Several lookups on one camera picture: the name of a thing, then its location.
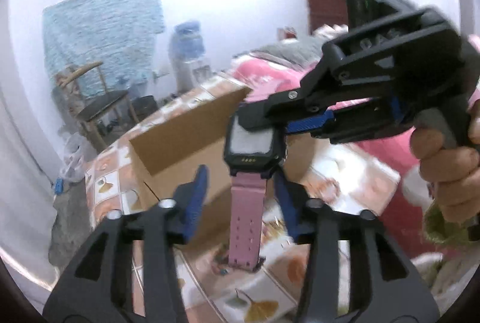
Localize person's right forearm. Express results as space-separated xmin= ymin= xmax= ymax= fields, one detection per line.
xmin=423 ymin=204 xmax=480 ymax=286

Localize leaf and flower patterned tablecloth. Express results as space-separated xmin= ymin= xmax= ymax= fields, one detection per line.
xmin=84 ymin=72 xmax=402 ymax=323

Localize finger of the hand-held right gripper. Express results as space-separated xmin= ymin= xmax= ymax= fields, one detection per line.
xmin=234 ymin=88 xmax=338 ymax=133
xmin=284 ymin=109 xmax=380 ymax=144

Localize wooden chair with dark seat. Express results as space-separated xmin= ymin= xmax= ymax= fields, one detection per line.
xmin=52 ymin=61 xmax=136 ymax=153

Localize white water dispenser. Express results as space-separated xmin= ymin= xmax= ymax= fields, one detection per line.
xmin=170 ymin=60 xmax=211 ymax=92

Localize person's right hand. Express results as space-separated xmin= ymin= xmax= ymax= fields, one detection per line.
xmin=410 ymin=109 xmax=480 ymax=224

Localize pink and black smartwatch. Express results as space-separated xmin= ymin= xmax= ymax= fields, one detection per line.
xmin=224 ymin=109 xmax=287 ymax=273

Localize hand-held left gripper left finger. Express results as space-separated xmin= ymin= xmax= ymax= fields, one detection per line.
xmin=43 ymin=164 xmax=209 ymax=323

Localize black trash bin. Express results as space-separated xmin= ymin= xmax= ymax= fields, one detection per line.
xmin=132 ymin=95 xmax=158 ymax=123

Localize pink blanket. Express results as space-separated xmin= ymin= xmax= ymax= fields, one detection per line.
xmin=229 ymin=57 xmax=436 ymax=260

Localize blue patterned wall cloth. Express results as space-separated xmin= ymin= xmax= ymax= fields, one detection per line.
xmin=42 ymin=0 xmax=166 ymax=99

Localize grey blanket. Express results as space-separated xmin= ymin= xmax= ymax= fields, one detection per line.
xmin=234 ymin=34 xmax=327 ymax=69

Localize brown cardboard box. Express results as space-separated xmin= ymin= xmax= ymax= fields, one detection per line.
xmin=127 ymin=85 xmax=327 ymax=252

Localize clear plastic bags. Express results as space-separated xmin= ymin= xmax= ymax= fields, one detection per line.
xmin=60 ymin=133 xmax=94 ymax=183

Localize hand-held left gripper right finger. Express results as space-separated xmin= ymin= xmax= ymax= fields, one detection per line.
xmin=273 ymin=169 xmax=439 ymax=323

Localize blue water dispenser bottle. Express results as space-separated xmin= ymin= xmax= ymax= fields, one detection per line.
xmin=169 ymin=20 xmax=206 ymax=63

